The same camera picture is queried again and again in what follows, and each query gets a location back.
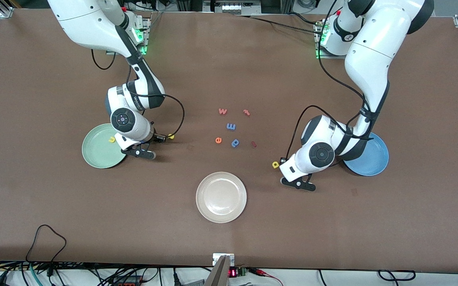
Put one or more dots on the green plate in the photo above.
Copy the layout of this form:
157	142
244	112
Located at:
98	153

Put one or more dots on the pink letter w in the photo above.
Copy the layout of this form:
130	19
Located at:
222	111

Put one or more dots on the cream plate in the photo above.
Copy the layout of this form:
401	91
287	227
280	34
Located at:
221	197

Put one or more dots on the red black box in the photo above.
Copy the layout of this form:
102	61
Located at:
127	283

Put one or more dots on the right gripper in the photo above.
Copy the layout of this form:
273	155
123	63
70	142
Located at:
154	138

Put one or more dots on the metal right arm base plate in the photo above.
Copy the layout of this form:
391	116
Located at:
147	28

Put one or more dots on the silver camera mount bracket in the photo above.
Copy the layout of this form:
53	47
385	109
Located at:
217	258

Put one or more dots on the blue plate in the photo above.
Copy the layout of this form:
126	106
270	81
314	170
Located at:
372	159

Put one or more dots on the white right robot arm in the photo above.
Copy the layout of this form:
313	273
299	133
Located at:
86	20

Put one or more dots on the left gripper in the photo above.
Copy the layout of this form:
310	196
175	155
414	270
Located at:
284	163

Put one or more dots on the grey camera mount bar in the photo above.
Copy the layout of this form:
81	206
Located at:
219	276

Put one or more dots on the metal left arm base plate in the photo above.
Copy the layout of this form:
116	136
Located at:
328	57

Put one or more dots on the blue letter m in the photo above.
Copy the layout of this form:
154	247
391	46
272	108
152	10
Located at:
231	126

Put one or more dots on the white terminal device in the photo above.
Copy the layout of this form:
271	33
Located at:
233	8

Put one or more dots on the red LED display module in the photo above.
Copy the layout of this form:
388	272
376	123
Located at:
233	273

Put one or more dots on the blue letter p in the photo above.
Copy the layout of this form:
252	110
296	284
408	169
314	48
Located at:
235	142

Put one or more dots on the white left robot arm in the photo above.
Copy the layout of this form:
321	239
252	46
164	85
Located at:
372	47

